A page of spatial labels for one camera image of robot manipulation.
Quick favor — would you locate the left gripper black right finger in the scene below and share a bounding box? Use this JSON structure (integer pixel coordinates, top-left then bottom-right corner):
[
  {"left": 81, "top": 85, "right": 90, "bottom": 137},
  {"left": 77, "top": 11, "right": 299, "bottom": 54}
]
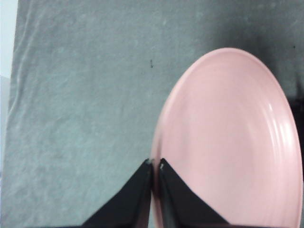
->
[{"left": 158, "top": 157, "right": 230, "bottom": 228}]

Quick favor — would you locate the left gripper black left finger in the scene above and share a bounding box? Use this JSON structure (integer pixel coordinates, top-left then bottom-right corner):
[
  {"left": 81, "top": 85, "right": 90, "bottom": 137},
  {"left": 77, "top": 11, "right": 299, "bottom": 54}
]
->
[{"left": 80, "top": 158, "right": 152, "bottom": 228}]

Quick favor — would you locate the pink plate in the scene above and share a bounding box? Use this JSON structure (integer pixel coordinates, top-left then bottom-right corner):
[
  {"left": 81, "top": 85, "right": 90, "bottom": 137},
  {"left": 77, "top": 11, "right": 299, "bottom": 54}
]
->
[{"left": 150, "top": 47, "right": 304, "bottom": 228}]

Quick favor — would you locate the black plate rack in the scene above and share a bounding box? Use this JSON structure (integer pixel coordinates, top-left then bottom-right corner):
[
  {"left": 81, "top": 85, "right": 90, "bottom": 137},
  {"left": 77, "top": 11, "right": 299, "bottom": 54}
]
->
[{"left": 288, "top": 95, "right": 304, "bottom": 126}]

